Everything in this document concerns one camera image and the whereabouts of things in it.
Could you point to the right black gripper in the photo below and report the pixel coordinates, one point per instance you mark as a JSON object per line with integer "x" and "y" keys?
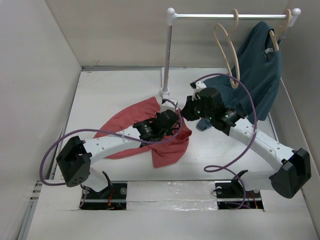
{"x": 186, "y": 111}

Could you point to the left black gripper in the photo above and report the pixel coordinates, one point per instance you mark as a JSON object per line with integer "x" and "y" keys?
{"x": 169, "y": 132}

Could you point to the red t shirt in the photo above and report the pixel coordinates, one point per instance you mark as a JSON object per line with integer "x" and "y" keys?
{"x": 162, "y": 154}

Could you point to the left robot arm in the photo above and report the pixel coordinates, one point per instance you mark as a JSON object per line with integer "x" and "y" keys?
{"x": 77, "y": 157}

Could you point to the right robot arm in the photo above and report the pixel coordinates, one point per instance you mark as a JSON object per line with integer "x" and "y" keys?
{"x": 291, "y": 169}

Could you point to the teal t shirt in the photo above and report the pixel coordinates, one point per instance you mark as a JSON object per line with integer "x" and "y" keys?
{"x": 260, "y": 67}

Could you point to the wooden hanger with teal shirt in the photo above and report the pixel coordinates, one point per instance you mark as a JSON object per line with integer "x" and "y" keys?
{"x": 280, "y": 30}

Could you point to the silver tape patch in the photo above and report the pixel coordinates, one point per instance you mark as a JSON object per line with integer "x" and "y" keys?
{"x": 171, "y": 196}

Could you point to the white clothes rack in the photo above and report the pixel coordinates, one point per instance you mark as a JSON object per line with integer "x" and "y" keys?
{"x": 172, "y": 16}

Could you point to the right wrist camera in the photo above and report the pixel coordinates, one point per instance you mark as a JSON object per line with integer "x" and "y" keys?
{"x": 197, "y": 86}

